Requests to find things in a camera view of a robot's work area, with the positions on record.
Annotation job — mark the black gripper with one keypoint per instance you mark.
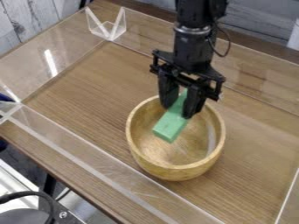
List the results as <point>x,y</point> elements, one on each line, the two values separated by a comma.
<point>186,67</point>

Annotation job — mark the green rectangular block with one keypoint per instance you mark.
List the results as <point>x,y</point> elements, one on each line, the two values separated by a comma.
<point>171,124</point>

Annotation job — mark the brown wooden bowl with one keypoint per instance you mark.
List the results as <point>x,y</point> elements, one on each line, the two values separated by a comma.
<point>191,154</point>

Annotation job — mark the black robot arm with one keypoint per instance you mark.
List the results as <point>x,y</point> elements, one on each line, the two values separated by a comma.
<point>199,13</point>

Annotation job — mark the black table leg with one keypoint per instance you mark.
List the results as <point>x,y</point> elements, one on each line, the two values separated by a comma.
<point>50,184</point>

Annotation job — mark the clear acrylic enclosure wall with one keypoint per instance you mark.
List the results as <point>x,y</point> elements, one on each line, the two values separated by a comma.
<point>77,80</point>

